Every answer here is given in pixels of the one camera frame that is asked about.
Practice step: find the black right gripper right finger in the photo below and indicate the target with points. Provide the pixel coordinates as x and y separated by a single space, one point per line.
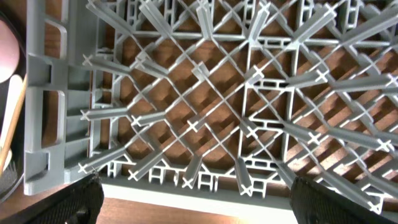
314 203

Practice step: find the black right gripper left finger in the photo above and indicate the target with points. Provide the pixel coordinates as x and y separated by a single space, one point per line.
78 203

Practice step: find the wooden chopstick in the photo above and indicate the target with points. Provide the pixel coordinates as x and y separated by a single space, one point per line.
12 124

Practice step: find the pink bowl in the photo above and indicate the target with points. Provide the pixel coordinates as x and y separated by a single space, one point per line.
9 52

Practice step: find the grey plastic dishwasher rack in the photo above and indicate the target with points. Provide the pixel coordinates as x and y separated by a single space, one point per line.
214 106

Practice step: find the round black tray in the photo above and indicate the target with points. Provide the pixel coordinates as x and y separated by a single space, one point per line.
14 172

